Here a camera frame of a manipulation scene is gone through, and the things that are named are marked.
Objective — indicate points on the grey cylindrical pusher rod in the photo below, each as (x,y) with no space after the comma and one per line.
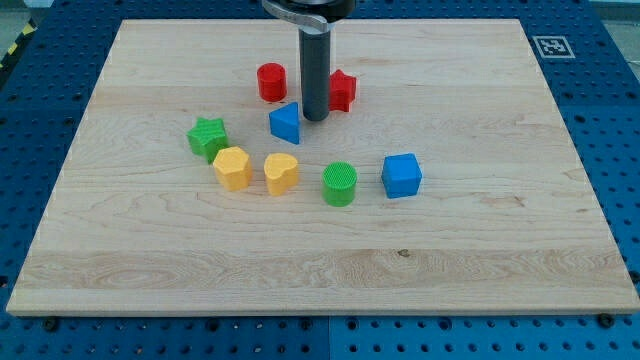
(314,54)

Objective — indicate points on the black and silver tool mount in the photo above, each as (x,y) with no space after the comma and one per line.
(314,16)

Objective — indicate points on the red star block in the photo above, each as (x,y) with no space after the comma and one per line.
(343,89)

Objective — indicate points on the green star block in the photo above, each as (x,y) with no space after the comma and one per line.
(207,138)

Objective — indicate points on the red cylinder block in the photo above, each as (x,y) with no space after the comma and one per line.
(272,84)

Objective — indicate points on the blue triangle block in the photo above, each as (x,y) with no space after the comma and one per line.
(285,124)

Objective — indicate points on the yellow heart block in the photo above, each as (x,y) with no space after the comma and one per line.
(281,173)

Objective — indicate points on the green cylinder block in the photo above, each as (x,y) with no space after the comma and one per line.
(339,184)

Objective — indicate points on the yellow hexagon block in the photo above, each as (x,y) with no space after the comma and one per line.
(233,168)

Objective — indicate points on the blue cube block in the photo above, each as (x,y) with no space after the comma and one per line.
(401,175)

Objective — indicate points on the light wooden board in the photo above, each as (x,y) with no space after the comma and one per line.
(504,222)

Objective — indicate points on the white fiducial marker tag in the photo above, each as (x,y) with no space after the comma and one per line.
(553,47)

